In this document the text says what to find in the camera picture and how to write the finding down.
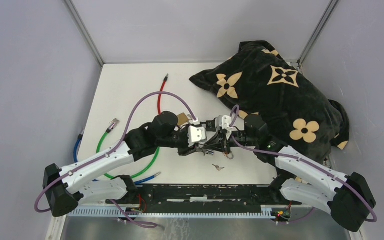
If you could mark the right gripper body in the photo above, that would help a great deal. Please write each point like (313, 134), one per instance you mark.
(223, 140)

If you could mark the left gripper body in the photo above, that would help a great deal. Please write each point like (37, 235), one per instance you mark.
(184, 151)

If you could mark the small brass padlock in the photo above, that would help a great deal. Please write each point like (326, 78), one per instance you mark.
(229, 155)

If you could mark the small padlock keys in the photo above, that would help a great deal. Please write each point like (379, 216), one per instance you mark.
(218, 168)

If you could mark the large brass padlock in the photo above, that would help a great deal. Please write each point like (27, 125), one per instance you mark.
(184, 120)

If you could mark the black padlock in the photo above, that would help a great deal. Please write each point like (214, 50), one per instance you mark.
(211, 125)

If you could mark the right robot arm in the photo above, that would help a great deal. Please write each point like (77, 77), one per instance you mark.
(347, 198)

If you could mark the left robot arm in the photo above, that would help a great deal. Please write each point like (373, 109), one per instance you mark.
(67, 187)

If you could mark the black floral blanket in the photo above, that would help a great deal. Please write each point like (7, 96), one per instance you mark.
(262, 83)

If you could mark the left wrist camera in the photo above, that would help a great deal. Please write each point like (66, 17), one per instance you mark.
(196, 133)

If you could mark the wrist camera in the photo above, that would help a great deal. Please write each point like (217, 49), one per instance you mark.
(196, 133)
(223, 122)

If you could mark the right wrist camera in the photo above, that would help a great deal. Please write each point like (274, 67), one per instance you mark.
(223, 122)

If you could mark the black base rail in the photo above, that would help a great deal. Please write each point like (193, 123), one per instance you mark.
(155, 198)

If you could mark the blue cable lock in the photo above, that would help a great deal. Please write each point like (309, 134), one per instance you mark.
(134, 176)

